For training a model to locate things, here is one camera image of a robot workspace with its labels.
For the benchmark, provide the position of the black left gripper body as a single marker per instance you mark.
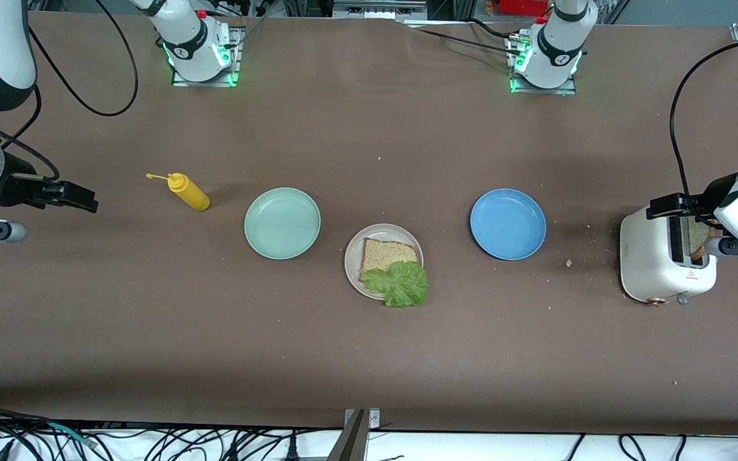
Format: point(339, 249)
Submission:
point(713, 189)

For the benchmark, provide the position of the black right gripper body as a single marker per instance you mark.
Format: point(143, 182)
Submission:
point(18, 184)

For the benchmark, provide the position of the brown bread slice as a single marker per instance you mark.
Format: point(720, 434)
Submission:
point(699, 240)
point(385, 253)

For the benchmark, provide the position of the yellow mustard squeeze bottle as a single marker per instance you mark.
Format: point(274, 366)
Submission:
point(191, 195)

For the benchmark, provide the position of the green lettuce leaf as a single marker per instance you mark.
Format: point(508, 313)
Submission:
point(401, 285)

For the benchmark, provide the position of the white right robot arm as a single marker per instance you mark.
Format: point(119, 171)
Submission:
point(193, 48)

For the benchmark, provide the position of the blue plate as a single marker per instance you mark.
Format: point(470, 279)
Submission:
point(508, 224)

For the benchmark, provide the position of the mint green plate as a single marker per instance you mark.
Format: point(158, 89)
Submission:
point(282, 224)

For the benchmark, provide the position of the beige plate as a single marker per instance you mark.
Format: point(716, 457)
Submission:
point(353, 262)

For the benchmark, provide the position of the white toaster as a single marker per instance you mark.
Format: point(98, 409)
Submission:
point(647, 262)

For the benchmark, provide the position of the red background box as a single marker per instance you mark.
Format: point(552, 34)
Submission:
point(523, 6)

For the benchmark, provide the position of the grey metal beam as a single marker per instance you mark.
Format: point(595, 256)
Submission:
point(350, 445)

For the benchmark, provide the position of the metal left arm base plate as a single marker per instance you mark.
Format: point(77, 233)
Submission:
point(574, 89)

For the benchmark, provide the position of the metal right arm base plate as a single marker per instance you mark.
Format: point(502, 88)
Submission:
point(236, 64)

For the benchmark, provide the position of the aluminium frame profile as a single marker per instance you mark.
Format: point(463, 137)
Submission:
point(378, 8)

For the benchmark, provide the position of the metal table edge bracket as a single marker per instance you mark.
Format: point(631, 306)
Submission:
point(374, 419)

